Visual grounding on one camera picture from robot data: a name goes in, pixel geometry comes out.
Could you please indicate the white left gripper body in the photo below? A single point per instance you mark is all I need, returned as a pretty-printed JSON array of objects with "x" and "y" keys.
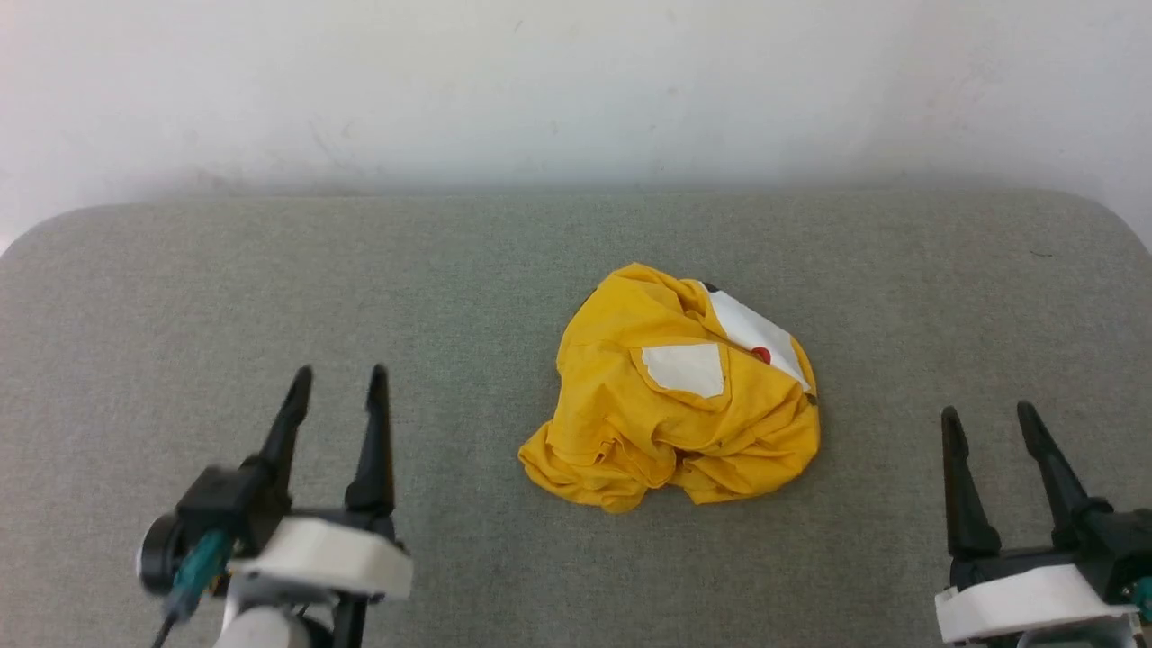
[{"x": 333, "y": 558}]

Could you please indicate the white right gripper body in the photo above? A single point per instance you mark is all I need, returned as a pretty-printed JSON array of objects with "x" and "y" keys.
[{"x": 1026, "y": 598}]

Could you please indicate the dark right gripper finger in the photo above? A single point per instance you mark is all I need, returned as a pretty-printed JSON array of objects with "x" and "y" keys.
[
  {"x": 1060, "y": 495},
  {"x": 967, "y": 504}
]

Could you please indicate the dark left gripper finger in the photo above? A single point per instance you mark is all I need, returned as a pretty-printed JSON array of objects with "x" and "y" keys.
[
  {"x": 375, "y": 459},
  {"x": 290, "y": 432}
]

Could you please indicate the yellow garment with white print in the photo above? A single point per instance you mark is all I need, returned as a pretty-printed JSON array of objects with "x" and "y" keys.
[{"x": 630, "y": 423}]

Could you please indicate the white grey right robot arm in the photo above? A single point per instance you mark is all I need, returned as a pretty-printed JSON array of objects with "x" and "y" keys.
[{"x": 1071, "y": 642}]

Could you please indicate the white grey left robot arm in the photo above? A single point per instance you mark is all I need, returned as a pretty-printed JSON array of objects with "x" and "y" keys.
[{"x": 270, "y": 625}]

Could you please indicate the grey fabric sofa cushion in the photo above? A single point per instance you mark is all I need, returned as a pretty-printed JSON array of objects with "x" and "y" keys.
[{"x": 270, "y": 297}]

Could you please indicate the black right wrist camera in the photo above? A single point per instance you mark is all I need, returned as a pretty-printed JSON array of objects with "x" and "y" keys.
[{"x": 1120, "y": 540}]

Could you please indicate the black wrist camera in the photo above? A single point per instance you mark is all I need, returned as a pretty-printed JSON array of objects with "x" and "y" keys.
[
  {"x": 1120, "y": 540},
  {"x": 220, "y": 504}
]

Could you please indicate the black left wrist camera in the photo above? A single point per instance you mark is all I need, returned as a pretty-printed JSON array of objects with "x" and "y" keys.
[{"x": 220, "y": 504}]

